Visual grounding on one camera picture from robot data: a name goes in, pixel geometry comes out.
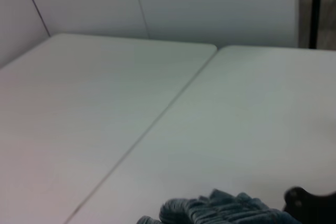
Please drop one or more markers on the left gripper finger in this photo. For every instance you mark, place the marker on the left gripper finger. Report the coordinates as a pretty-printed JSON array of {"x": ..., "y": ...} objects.
[{"x": 312, "y": 209}]

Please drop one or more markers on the blue denim shorts with embroidery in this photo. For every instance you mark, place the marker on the blue denim shorts with embroidery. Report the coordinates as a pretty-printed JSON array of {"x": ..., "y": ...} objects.
[{"x": 223, "y": 208}]

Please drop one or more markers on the black vertical pole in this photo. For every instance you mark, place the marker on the black vertical pole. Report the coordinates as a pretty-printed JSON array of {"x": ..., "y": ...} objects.
[{"x": 315, "y": 9}]

